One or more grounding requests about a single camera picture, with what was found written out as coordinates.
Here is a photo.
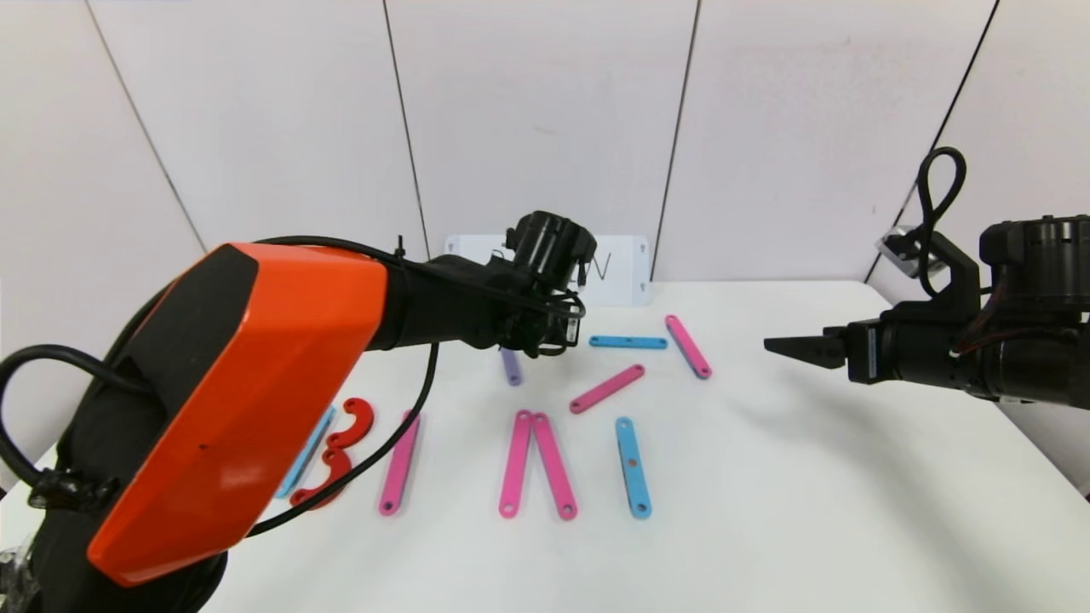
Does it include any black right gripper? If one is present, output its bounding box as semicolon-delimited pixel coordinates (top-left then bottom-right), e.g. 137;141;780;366
763;317;984;394

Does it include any pink bar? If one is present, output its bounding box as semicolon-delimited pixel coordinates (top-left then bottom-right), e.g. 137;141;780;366
498;410;534;519
531;412;579;522
378;410;422;517
569;364;646;415
665;314;714;381

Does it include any white sign reading BRAIN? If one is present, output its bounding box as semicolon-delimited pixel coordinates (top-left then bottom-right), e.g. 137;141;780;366
445;235;651;307

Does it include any red curved C piece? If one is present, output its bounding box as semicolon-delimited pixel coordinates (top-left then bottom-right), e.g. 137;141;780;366
326;397;376;452
290;447;353;512

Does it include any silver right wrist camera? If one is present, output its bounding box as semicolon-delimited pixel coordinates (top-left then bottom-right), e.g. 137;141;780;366
877;226;946;278

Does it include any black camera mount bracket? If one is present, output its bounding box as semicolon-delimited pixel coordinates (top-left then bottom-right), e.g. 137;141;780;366
924;232;982;318

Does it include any thin black hanging cable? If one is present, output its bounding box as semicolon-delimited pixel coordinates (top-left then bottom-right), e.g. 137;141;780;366
247;341;440;537

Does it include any thick black looped cable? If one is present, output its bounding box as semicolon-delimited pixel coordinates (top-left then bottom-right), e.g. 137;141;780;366
0;345;129;503

